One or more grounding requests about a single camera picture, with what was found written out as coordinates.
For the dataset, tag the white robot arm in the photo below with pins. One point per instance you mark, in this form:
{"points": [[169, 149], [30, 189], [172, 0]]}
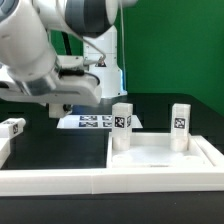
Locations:
{"points": [[60, 53]]}

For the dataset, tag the white square table top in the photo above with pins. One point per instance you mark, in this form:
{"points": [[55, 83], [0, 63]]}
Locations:
{"points": [[152, 150]]}

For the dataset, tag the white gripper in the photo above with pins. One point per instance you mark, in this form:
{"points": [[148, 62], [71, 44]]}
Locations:
{"points": [[74, 90]]}

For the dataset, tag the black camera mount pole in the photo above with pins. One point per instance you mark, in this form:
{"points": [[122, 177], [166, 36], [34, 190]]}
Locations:
{"points": [[66, 43]]}

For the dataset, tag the white U-shaped fence wall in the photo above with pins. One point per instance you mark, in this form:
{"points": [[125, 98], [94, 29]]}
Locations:
{"points": [[117, 180]]}

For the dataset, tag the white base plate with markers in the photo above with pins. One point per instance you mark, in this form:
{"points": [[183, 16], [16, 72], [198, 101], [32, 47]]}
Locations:
{"points": [[92, 122]]}

